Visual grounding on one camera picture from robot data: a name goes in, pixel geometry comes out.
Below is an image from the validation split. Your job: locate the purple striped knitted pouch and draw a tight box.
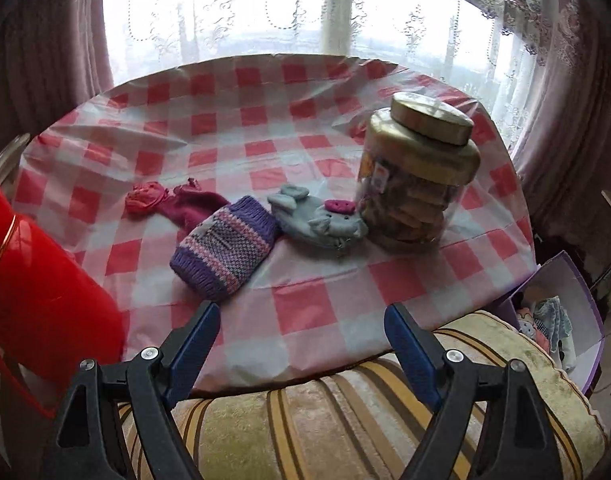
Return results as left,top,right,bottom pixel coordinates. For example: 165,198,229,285
170,196,278,302

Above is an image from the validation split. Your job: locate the grey sock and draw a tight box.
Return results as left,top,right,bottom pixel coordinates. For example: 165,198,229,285
516,296,577,373

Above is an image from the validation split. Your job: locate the purple cardboard box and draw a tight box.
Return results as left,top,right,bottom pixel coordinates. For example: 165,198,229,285
487,252,605,393

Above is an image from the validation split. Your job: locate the red plastic container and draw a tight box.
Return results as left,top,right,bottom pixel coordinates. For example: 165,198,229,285
0,188,126,418

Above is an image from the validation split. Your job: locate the striped sofa cushion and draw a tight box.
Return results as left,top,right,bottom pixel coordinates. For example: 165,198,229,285
172,311,609,479

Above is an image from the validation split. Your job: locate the red scrunchie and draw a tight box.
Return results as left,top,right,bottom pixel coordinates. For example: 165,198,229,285
124,181,168,217

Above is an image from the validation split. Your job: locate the magenta knitted glove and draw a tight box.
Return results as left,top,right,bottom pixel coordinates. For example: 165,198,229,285
156,178,230,234

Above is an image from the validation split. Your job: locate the glass jar gold lid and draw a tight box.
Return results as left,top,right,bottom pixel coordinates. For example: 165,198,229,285
355,91,480,252

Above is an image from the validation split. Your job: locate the pink checkered tablecloth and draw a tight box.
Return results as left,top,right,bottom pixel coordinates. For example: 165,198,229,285
9,53,538,395

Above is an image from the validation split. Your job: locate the pink drape curtain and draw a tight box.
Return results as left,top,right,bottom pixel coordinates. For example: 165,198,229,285
0,0,112,151

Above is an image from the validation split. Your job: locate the lace window curtain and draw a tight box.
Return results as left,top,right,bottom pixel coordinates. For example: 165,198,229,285
103,0,552,148

